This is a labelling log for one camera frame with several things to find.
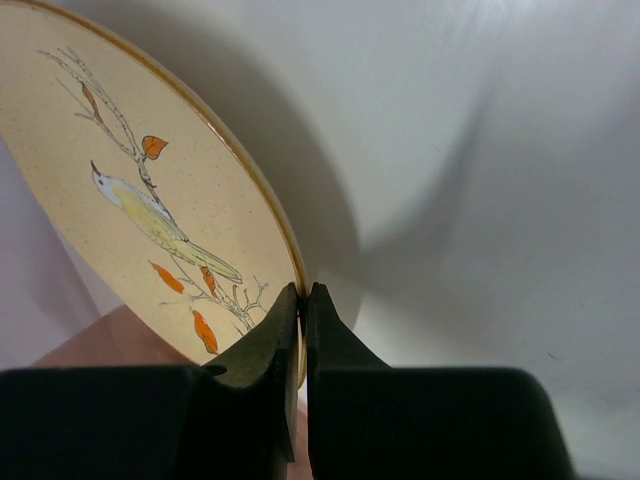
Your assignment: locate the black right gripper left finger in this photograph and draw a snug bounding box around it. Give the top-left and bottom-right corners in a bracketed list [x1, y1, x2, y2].
[1, 285, 298, 479]

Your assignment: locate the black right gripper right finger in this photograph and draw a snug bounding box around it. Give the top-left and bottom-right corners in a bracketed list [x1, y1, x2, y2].
[306, 283, 575, 479]

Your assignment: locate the cream bird pattern plate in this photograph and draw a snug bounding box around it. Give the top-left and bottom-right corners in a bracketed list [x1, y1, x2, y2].
[1, 1, 306, 364]

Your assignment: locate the pink translucent plastic bin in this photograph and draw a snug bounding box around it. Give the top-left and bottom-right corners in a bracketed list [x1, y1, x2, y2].
[31, 305, 194, 368]

